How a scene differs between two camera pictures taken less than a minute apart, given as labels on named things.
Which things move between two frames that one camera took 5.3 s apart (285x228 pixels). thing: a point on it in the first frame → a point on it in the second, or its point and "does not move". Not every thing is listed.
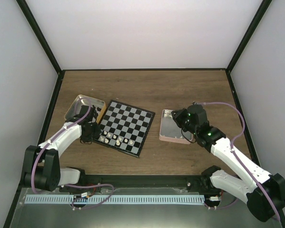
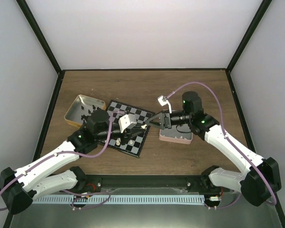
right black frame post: [262, 8] does not move
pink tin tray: [170, 130] does not move
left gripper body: [93, 134] → [127, 134]
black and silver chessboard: [124, 128] does not move
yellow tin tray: [75, 109] does not move
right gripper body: [181, 122] → [167, 118]
